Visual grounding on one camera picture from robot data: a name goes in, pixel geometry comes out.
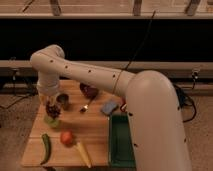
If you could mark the dark maroon bowl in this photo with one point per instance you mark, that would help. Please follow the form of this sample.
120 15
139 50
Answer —
88 91

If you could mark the metal spoon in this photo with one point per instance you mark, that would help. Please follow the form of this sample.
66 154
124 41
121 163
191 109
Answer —
85 107

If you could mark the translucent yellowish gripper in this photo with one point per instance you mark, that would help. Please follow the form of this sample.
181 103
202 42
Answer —
48 100

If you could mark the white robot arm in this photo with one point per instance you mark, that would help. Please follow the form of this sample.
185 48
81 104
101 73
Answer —
156 125

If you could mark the green chili pepper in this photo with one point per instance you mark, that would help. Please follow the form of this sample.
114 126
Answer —
47 146

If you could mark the blue sponge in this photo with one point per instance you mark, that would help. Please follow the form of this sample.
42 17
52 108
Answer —
109 107

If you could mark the small metal cup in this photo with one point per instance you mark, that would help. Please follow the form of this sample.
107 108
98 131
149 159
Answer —
63 100

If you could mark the green plastic cup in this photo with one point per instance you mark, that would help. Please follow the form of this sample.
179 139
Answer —
53 123

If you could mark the red apple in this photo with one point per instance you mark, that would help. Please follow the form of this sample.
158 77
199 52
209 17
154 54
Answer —
66 138

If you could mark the green tray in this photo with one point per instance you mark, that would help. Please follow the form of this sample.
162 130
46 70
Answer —
120 150

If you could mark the dark purple grape bunch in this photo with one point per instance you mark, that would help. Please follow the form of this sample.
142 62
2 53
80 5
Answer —
52 111

